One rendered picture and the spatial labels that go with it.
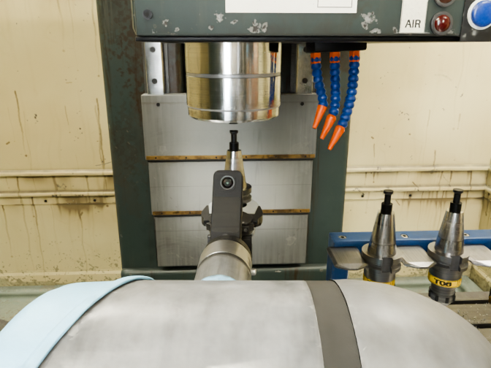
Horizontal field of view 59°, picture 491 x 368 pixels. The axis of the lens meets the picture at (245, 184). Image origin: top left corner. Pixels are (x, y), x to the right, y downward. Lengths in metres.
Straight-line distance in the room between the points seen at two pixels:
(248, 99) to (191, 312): 0.53
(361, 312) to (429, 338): 0.03
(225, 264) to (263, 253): 0.79
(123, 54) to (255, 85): 0.63
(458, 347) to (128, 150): 1.16
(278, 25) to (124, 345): 0.44
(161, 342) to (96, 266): 1.70
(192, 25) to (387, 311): 0.43
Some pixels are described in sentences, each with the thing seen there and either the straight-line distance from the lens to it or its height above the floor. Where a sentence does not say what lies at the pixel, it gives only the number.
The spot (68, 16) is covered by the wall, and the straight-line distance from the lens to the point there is 1.66.
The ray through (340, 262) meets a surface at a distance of 0.71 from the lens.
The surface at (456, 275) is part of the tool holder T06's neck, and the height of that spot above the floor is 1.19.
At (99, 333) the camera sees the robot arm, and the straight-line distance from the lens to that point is 0.18.
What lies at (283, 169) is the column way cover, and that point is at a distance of 1.24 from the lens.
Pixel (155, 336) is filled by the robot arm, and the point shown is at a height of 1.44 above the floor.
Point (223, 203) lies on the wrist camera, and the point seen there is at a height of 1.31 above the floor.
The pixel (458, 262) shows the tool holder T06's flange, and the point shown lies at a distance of 0.77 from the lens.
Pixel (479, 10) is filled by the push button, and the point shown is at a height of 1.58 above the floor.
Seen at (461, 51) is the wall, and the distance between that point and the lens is 1.79.
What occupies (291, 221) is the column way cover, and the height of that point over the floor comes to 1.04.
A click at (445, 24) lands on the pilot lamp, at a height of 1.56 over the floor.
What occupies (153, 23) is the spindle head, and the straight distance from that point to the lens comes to 0.55.
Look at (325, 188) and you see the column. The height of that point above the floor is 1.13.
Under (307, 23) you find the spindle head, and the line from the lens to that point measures 0.56.
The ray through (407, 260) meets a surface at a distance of 0.74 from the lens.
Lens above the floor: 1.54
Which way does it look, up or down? 18 degrees down
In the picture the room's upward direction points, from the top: straight up
